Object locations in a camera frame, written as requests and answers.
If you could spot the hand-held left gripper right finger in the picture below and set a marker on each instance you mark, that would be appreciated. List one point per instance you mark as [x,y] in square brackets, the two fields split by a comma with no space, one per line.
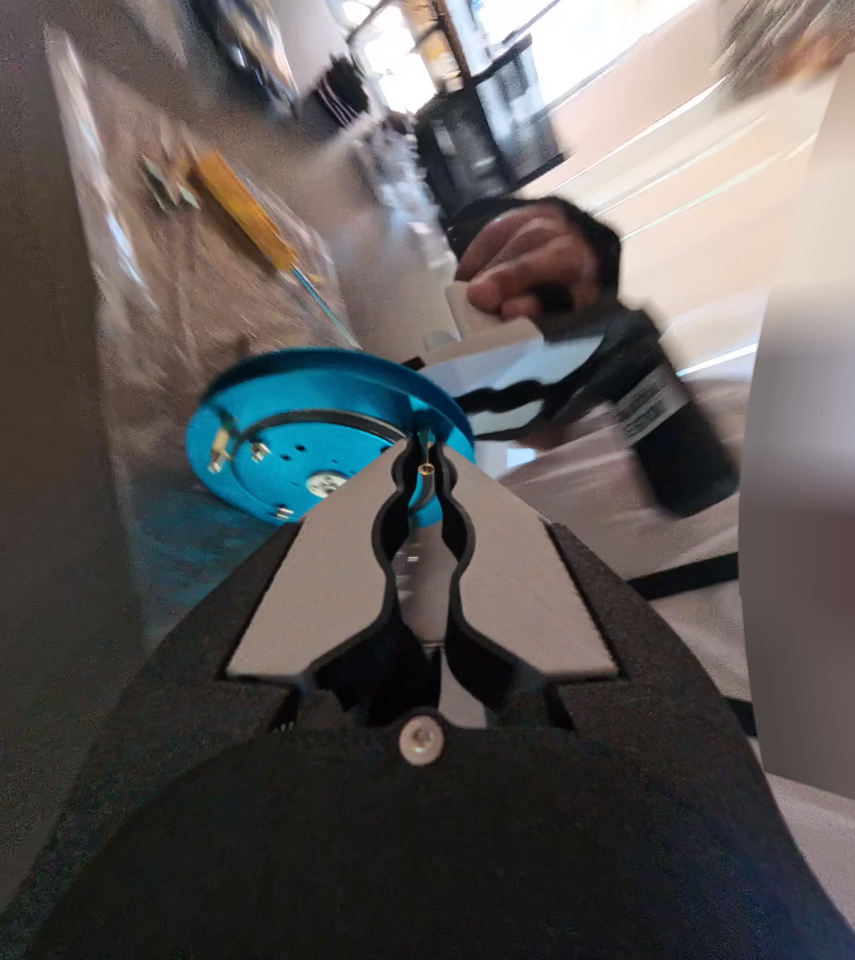
[517,585]

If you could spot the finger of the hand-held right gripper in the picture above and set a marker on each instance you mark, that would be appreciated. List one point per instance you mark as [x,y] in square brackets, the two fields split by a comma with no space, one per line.
[510,418]
[510,367]

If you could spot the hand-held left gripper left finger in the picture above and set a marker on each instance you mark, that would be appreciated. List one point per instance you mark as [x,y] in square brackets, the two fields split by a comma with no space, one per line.
[315,592]

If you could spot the blue round metal turntable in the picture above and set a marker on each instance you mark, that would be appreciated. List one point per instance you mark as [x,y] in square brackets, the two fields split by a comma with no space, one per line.
[232,405]

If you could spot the person's right hand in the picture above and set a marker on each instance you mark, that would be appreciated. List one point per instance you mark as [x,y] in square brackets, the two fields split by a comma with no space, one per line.
[525,255]

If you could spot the black chair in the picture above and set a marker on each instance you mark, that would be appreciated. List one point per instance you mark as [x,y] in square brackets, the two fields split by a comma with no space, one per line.
[487,135]

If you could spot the large clear plastic bag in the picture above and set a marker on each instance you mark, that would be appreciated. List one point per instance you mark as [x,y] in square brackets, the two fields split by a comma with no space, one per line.
[172,322]

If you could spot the black servo motor stack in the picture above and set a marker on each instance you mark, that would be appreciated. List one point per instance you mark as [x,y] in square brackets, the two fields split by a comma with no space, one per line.
[341,94]

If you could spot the large window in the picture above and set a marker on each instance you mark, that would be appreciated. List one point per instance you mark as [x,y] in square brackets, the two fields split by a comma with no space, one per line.
[412,37]

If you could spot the metal cross wrench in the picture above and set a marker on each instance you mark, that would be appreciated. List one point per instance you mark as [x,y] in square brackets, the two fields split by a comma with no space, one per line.
[165,184]

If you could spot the blue shiny plastic bag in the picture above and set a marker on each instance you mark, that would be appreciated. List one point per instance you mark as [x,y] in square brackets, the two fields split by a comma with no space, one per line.
[247,45]

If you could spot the silver ceiling pipes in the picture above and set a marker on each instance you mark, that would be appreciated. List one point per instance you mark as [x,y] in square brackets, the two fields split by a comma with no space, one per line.
[795,37]

